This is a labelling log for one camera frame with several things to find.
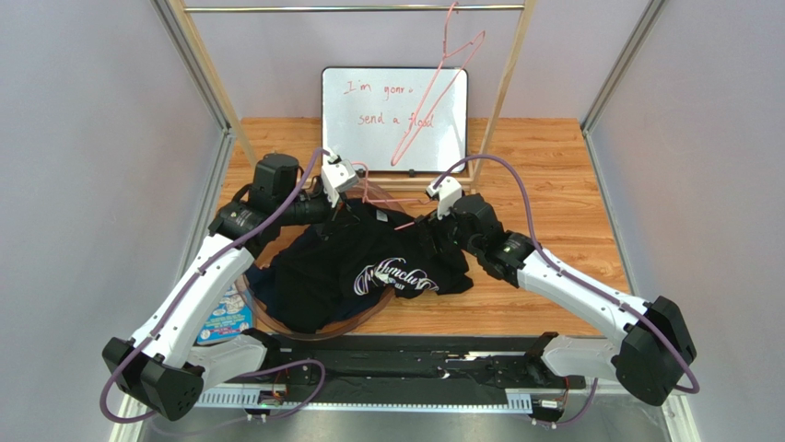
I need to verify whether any pink wire hanger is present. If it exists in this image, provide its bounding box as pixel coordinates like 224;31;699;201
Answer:
390;1;486;168
349;162;432;237

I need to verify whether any black floral t-shirt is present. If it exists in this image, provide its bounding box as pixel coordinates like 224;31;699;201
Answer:
265;225;474;333

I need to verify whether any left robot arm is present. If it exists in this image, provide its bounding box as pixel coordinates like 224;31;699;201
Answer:
99;147;359;424

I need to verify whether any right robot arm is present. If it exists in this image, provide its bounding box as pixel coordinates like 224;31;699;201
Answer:
415;194;697;406

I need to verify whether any transparent brown plastic basin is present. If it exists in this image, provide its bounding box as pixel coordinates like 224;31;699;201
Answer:
237;183;404;342

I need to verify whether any navy blue garment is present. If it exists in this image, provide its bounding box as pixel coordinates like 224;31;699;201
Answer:
244;266;283;310

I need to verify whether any whiteboard with red writing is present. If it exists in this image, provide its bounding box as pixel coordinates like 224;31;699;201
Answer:
322;67;469;172

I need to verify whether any blue illustrated booklet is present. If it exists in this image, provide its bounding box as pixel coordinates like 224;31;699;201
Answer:
195;282;254;346

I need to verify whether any metal hanging rod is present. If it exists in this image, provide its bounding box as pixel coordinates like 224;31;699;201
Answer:
183;4;526;14

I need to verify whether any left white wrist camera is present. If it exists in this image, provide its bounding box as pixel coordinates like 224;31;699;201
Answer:
321;149;359;208

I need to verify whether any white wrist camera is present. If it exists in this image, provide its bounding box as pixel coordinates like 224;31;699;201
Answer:
426;177;463;220
321;149;359;208

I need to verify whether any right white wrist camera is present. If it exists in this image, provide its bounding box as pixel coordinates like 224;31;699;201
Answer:
426;177;463;220

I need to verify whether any wooden clothes rack frame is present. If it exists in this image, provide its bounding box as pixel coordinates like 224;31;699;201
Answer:
166;0;538;192

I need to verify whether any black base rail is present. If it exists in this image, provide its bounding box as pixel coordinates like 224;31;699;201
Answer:
220;333;639;407

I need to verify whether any left aluminium frame post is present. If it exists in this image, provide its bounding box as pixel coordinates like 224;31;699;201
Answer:
150;0;234;137

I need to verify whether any aluminium frame post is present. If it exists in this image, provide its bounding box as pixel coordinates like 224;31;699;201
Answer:
150;0;234;137
580;0;668;136

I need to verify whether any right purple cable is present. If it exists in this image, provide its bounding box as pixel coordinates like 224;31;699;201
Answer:
432;153;701;428

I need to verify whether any right aluminium frame post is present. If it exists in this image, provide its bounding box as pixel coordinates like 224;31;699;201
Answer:
580;0;668;136

